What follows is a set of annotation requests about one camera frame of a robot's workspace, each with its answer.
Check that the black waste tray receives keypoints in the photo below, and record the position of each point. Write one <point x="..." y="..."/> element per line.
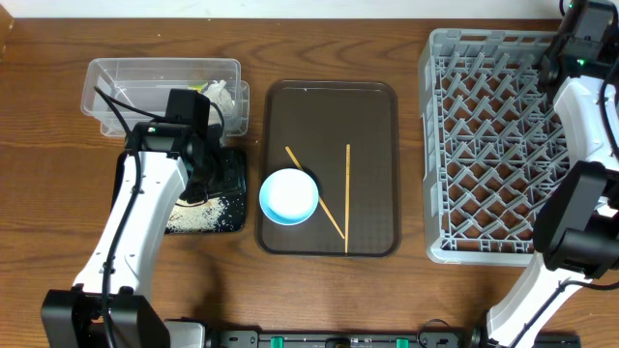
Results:
<point x="234" y="176"/>

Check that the clear plastic bin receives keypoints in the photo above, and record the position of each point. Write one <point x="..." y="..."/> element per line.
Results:
<point x="144" y="83"/>

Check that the yellow snack wrapper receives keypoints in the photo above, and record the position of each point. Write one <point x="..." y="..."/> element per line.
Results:
<point x="199" y="88"/>

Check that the grey dishwasher rack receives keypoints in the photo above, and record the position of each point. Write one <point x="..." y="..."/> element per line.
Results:
<point x="494" y="148"/>

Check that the brown serving tray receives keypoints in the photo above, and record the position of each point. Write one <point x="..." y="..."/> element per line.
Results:
<point x="316" y="119"/>

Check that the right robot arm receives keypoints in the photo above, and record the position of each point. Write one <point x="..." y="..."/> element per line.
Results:
<point x="575" y="233"/>

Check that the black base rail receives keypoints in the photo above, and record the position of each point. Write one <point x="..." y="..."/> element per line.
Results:
<point x="338" y="339"/>

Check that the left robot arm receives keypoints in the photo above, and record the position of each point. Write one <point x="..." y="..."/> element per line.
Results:
<point x="108" y="304"/>

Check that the rice food scraps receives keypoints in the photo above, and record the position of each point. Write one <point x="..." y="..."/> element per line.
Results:
<point x="217" y="215"/>

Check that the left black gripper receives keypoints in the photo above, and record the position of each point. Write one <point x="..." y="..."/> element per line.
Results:
<point x="196" y="194"/>

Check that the crumpled white tissue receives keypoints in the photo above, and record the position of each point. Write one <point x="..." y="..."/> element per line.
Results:
<point x="217" y="93"/>

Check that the light blue bowl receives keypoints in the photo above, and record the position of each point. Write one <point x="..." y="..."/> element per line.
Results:
<point x="288" y="197"/>

